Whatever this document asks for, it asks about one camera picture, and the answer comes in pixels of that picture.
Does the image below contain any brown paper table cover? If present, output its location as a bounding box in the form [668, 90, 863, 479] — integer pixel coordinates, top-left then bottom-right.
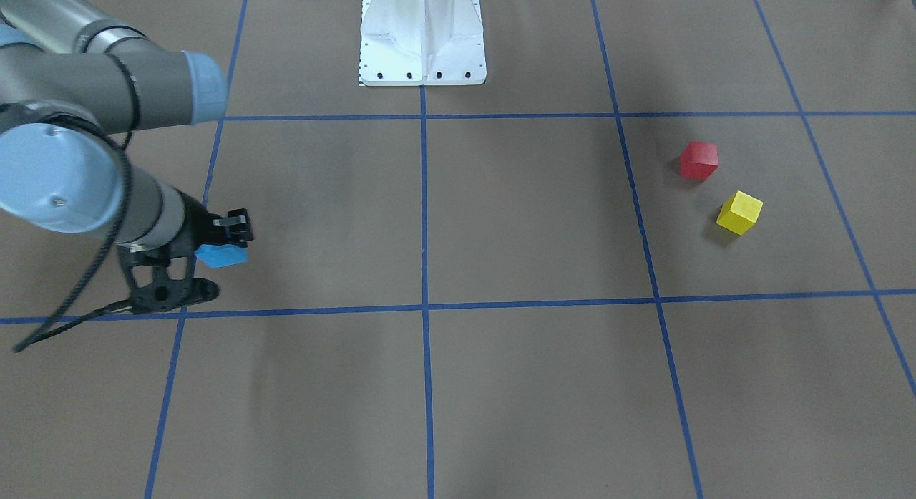
[2, 0, 915, 498]

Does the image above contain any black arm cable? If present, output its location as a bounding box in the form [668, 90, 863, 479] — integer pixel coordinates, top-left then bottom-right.
[13, 55, 144, 354]

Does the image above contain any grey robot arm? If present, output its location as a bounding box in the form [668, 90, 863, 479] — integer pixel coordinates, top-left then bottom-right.
[2, 0, 253, 268]

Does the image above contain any yellow wooden block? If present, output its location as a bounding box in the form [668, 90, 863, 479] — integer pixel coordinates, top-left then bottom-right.
[716, 191, 764, 236]

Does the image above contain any blue wooden block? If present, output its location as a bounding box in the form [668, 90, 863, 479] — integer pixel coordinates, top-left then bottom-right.
[194, 244, 248, 268]

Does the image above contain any white camera stand base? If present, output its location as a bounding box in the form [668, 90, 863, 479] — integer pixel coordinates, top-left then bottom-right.
[358, 0, 487, 86]

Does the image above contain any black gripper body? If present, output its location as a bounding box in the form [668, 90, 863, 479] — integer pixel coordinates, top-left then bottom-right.
[166, 190, 225, 261]

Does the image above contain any red wooden block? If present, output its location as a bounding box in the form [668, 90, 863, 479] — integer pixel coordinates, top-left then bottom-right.
[678, 140, 720, 180]

